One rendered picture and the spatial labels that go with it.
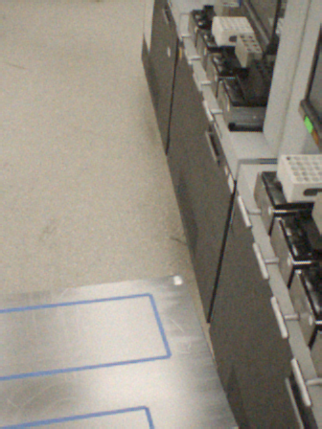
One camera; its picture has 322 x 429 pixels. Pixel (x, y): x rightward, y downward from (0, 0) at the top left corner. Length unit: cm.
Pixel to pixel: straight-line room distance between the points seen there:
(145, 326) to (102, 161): 175
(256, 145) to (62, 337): 82
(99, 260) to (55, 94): 114
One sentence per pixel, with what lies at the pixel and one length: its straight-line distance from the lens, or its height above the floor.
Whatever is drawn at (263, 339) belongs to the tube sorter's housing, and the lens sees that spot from 155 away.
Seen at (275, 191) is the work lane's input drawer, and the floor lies 82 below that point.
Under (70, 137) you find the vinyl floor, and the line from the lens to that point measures 299.
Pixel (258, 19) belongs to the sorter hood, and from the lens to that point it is 178.
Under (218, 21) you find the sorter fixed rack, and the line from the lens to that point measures 206.
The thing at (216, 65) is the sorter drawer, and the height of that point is 81.
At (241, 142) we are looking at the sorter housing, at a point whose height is 73.
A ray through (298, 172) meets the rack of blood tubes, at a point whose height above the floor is 86.
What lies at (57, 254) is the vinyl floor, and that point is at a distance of 244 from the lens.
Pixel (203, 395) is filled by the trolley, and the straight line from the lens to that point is 108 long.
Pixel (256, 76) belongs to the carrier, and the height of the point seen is 86.
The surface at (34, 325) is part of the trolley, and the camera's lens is 116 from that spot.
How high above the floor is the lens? 171
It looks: 41 degrees down
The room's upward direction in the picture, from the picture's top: 6 degrees clockwise
